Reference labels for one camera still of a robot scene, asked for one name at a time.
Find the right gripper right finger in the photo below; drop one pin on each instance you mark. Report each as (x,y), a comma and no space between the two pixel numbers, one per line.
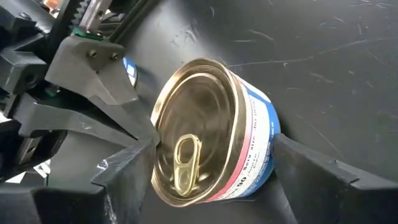
(326,196)

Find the gold-lidded red blue can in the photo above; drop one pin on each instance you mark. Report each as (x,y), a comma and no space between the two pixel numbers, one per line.
(202,124)

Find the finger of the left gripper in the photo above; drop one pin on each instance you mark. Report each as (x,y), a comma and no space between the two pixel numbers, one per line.
(93,71)
(71,119)

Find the black table mat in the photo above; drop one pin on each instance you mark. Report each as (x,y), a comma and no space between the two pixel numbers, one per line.
(311,62)

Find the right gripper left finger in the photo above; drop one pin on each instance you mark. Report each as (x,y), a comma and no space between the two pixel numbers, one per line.
(124,186)

